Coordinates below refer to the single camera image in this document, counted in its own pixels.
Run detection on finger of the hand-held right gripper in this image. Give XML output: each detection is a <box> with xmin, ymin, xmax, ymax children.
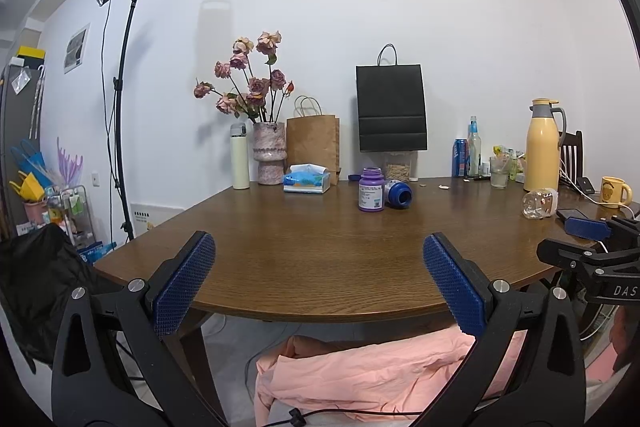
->
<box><xmin>536</xmin><ymin>238</ymin><xmax>603</xmax><ymax>279</ymax></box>
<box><xmin>565</xmin><ymin>216</ymin><xmax>640</xmax><ymax>249</ymax></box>

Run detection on blue tissue box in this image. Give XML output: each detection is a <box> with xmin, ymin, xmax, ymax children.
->
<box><xmin>283</xmin><ymin>164</ymin><xmax>332</xmax><ymax>194</ymax></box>

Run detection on yellow thermos jug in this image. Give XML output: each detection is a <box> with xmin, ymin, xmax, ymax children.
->
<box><xmin>523</xmin><ymin>98</ymin><xmax>567</xmax><ymax>194</ymax></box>

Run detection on yellow box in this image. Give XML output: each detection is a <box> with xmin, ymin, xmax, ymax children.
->
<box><xmin>15</xmin><ymin>48</ymin><xmax>47</xmax><ymax>68</ymax></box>

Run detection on grey cabinet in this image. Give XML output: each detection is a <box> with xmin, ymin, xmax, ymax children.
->
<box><xmin>0</xmin><ymin>62</ymin><xmax>46</xmax><ymax>238</ymax></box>

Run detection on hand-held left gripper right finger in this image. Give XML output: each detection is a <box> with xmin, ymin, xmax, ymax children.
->
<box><xmin>415</xmin><ymin>232</ymin><xmax>587</xmax><ymax>427</ymax></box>

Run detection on black jacket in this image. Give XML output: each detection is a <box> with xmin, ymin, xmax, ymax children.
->
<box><xmin>0</xmin><ymin>223</ymin><xmax>116</xmax><ymax>365</ymax></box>

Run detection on yellow mug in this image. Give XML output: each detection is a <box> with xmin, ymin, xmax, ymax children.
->
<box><xmin>600</xmin><ymin>176</ymin><xmax>633</xmax><ymax>208</ymax></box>

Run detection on blue packet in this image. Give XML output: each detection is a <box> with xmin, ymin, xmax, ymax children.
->
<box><xmin>77</xmin><ymin>241</ymin><xmax>118</xmax><ymax>265</ymax></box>

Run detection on brown paper bag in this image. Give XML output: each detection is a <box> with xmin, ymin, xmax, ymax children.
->
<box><xmin>286</xmin><ymin>96</ymin><xmax>341</xmax><ymax>186</ymax></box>

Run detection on blue drink can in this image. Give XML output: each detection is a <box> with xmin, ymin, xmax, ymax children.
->
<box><xmin>452</xmin><ymin>138</ymin><xmax>470</xmax><ymax>178</ymax></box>

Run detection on dark wooden chair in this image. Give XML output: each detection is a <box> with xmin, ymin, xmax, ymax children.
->
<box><xmin>557</xmin><ymin>130</ymin><xmax>584</xmax><ymax>188</ymax></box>

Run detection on purple pill bottle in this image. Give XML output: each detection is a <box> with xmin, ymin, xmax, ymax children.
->
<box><xmin>358</xmin><ymin>167</ymin><xmax>386</xmax><ymax>212</ymax></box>

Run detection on pink marbled vase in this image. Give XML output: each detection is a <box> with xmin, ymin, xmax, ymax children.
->
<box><xmin>252</xmin><ymin>122</ymin><xmax>287</xmax><ymax>186</ymax></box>

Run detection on dried rose bouquet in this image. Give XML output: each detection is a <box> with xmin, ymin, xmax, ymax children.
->
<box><xmin>194</xmin><ymin>31</ymin><xmax>296</xmax><ymax>125</ymax></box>

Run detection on person's right forearm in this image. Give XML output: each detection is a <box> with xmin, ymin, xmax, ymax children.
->
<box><xmin>611</xmin><ymin>307</ymin><xmax>640</xmax><ymax>375</ymax></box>

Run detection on metal wire rack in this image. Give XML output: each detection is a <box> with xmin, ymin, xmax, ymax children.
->
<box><xmin>47</xmin><ymin>186</ymin><xmax>98</xmax><ymax>253</ymax></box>

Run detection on white thermos bottle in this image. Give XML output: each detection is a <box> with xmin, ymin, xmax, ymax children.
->
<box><xmin>230</xmin><ymin>123</ymin><xmax>250</xmax><ymax>190</ymax></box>

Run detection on white cable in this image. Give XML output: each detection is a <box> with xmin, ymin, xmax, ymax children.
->
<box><xmin>559</xmin><ymin>167</ymin><xmax>640</xmax><ymax>215</ymax></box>

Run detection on black paper bag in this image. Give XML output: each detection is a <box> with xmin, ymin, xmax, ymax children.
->
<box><xmin>356</xmin><ymin>44</ymin><xmax>429</xmax><ymax>152</ymax></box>

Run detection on pink cloth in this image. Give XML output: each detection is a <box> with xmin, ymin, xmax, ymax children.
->
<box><xmin>254</xmin><ymin>324</ymin><xmax>526</xmax><ymax>427</ymax></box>

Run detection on purple plastic hangers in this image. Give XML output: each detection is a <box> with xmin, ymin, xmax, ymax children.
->
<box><xmin>56</xmin><ymin>137</ymin><xmax>86</xmax><ymax>185</ymax></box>

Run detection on glass tumbler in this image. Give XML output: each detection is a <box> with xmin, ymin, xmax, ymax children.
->
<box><xmin>489</xmin><ymin>156</ymin><xmax>510</xmax><ymax>189</ymax></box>

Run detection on clear glass bottle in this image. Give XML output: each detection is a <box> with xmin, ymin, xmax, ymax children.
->
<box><xmin>467</xmin><ymin>116</ymin><xmax>482</xmax><ymax>179</ymax></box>

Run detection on blue bag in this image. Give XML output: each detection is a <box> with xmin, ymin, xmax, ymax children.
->
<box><xmin>11</xmin><ymin>139</ymin><xmax>56</xmax><ymax>188</ymax></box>

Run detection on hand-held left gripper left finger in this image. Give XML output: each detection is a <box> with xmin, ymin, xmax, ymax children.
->
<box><xmin>51</xmin><ymin>230</ymin><xmax>226</xmax><ymax>427</ymax></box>

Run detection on blue capped bottle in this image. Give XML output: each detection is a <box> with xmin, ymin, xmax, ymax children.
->
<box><xmin>384</xmin><ymin>181</ymin><xmax>413</xmax><ymax>209</ymax></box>

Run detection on yellow bag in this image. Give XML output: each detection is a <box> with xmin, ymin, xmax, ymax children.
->
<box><xmin>10</xmin><ymin>172</ymin><xmax>46</xmax><ymax>202</ymax></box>

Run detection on thin black cable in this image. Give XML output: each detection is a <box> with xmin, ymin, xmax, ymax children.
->
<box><xmin>287</xmin><ymin>407</ymin><xmax>426</xmax><ymax>427</ymax></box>

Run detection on clear grain jar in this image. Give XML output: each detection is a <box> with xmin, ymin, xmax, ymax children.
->
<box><xmin>384</xmin><ymin>151</ymin><xmax>417</xmax><ymax>182</ymax></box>

